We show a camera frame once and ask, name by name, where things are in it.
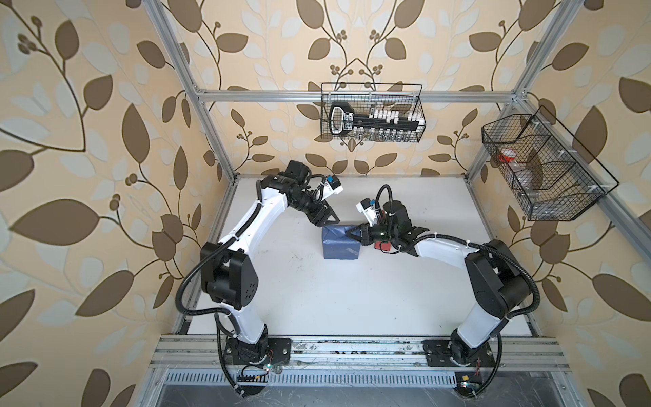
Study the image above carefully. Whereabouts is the red capped clear container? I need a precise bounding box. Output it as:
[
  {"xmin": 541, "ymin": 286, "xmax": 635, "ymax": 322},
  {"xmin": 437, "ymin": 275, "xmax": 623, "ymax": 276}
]
[{"xmin": 496, "ymin": 149, "xmax": 518, "ymax": 164}]

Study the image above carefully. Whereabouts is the light blue wrapping paper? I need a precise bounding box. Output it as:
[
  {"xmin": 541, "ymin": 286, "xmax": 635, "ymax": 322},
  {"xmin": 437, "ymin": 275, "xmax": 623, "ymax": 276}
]
[{"xmin": 321, "ymin": 225, "xmax": 361, "ymax": 260}]

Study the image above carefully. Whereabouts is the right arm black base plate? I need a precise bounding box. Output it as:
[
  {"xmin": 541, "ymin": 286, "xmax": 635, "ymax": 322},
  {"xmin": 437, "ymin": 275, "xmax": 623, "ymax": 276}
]
[{"xmin": 422, "ymin": 338, "xmax": 497, "ymax": 369}]

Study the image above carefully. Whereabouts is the black wire basket right wall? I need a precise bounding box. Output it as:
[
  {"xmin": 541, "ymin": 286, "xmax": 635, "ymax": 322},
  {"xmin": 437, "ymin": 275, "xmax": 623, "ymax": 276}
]
[{"xmin": 481, "ymin": 105, "xmax": 620, "ymax": 221}]

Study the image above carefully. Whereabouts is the red tape dispenser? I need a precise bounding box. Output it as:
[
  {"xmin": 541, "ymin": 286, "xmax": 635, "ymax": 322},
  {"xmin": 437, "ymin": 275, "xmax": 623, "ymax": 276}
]
[{"xmin": 374, "ymin": 242, "xmax": 392, "ymax": 253}]

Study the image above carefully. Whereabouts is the aluminium front rail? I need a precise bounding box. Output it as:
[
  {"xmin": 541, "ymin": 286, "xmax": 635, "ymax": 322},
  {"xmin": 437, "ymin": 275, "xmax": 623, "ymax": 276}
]
[{"xmin": 150, "ymin": 335, "xmax": 571, "ymax": 372}]

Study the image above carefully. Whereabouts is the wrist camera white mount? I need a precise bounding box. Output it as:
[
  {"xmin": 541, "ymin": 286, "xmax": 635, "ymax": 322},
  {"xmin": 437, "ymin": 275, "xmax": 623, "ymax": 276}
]
[
  {"xmin": 355, "ymin": 198, "xmax": 381, "ymax": 226},
  {"xmin": 317, "ymin": 175, "xmax": 343, "ymax": 201}
]

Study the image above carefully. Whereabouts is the black wire basket back wall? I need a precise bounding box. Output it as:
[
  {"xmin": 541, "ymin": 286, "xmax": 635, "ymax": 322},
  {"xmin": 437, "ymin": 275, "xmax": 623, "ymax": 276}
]
[{"xmin": 320, "ymin": 81, "xmax": 427, "ymax": 143}]

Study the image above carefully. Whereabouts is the black socket wrench set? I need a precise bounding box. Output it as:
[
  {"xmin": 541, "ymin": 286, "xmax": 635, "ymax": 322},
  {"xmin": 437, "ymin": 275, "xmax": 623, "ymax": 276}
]
[{"xmin": 325, "ymin": 102, "xmax": 427, "ymax": 137}]

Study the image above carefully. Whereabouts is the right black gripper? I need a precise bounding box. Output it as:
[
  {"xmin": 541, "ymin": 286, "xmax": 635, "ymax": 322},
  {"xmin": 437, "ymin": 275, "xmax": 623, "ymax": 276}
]
[{"xmin": 346, "ymin": 221, "xmax": 398, "ymax": 246}]

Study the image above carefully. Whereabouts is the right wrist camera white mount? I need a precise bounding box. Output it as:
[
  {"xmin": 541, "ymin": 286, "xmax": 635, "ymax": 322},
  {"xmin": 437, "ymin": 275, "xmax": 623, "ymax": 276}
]
[{"xmin": 355, "ymin": 198, "xmax": 381, "ymax": 226}]

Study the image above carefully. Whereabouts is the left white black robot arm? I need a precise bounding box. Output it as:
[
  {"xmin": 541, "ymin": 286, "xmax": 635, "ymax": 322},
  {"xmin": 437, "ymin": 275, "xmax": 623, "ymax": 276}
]
[{"xmin": 175, "ymin": 160, "xmax": 342, "ymax": 365}]

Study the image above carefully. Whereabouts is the black wire basket wall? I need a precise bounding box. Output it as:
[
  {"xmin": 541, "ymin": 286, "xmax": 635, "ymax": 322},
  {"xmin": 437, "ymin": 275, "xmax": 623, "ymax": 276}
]
[
  {"xmin": 481, "ymin": 105, "xmax": 620, "ymax": 221},
  {"xmin": 320, "ymin": 81, "xmax": 427, "ymax": 143}
]

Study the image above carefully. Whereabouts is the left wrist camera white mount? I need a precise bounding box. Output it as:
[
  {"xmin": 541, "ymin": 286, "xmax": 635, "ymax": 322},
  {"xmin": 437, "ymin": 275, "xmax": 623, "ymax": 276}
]
[{"xmin": 317, "ymin": 175, "xmax": 343, "ymax": 201}]

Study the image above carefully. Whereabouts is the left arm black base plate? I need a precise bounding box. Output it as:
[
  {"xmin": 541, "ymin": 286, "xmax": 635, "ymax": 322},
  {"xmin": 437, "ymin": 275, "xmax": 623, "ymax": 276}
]
[{"xmin": 225, "ymin": 337, "xmax": 293, "ymax": 366}]

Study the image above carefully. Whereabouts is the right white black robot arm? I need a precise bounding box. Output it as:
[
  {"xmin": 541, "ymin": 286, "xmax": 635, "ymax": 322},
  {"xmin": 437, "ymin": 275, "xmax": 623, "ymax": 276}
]
[{"xmin": 347, "ymin": 184, "xmax": 541, "ymax": 366}]

